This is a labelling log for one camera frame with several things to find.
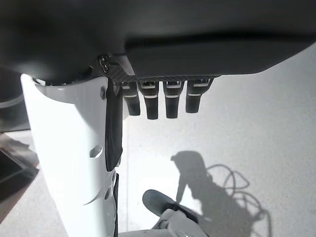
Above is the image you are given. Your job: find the dark right robot hand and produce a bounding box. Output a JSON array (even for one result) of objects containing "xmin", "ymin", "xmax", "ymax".
[{"xmin": 0, "ymin": 0, "xmax": 316, "ymax": 119}]

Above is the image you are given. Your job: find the dark robot foot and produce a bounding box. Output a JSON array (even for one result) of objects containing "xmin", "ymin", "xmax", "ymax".
[{"xmin": 142, "ymin": 189, "xmax": 198, "ymax": 224}]

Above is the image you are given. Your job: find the white robot leg shell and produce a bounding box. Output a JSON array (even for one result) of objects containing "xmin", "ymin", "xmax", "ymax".
[{"xmin": 20, "ymin": 73, "xmax": 129, "ymax": 237}]

